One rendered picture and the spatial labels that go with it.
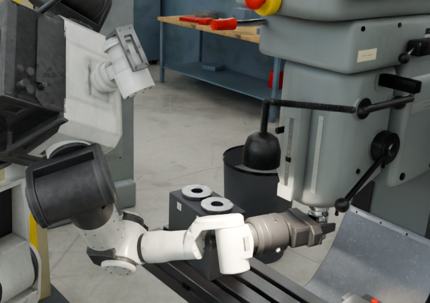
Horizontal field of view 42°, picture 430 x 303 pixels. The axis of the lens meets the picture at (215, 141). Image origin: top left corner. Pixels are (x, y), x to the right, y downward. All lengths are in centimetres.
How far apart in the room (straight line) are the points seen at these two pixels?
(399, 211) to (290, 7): 83
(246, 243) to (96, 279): 221
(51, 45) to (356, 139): 63
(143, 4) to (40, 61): 746
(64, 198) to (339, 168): 55
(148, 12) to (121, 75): 751
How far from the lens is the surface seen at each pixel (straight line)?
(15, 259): 152
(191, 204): 159
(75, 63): 112
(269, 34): 116
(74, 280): 336
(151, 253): 127
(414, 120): 130
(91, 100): 111
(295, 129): 114
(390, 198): 166
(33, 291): 164
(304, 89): 116
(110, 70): 110
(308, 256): 365
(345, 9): 99
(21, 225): 152
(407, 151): 132
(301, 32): 111
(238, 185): 326
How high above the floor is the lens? 185
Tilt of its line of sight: 20 degrees down
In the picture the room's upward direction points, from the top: 3 degrees clockwise
